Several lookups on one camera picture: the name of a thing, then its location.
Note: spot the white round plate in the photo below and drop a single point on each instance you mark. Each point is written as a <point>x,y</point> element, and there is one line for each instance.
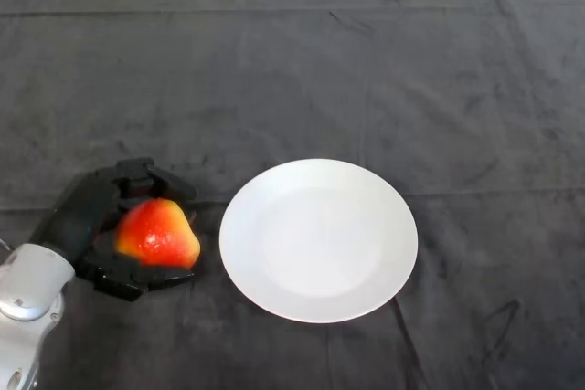
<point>318,244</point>

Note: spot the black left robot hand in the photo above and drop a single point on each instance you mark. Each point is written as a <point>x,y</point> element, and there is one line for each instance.
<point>75,218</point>

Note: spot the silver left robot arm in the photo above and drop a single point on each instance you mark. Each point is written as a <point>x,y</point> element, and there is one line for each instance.
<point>27,298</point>

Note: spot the red yellow apple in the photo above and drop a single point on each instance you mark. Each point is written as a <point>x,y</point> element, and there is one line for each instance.
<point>157,237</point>

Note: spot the black cloth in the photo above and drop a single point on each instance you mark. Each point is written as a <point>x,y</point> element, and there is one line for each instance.
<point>292,79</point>

